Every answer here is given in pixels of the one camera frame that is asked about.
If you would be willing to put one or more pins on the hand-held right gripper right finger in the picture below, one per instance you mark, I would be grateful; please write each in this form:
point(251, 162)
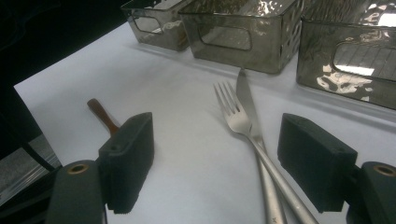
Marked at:
point(317, 165)

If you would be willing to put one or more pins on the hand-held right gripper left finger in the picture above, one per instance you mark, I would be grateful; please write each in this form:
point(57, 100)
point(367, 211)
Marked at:
point(129, 161)

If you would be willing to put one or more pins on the brown wooden spoon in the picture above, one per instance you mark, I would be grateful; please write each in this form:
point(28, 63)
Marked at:
point(101, 113)

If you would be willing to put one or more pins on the silver metal fork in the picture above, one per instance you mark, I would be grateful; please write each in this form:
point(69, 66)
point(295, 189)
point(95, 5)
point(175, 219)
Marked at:
point(238, 121)

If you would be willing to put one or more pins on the silver metal knife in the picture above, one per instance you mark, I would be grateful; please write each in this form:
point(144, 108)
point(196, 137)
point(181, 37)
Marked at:
point(246, 93)

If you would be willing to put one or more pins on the smoky clear plastic bin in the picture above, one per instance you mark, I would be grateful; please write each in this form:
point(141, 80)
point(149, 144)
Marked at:
point(264, 53)
point(168, 34)
point(317, 56)

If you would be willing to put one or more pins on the white table sheet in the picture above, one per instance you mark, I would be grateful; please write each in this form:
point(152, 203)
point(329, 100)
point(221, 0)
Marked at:
point(186, 174)

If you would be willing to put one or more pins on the metal floor rail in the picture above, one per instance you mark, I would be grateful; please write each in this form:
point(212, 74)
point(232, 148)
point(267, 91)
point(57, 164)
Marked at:
point(15, 177)

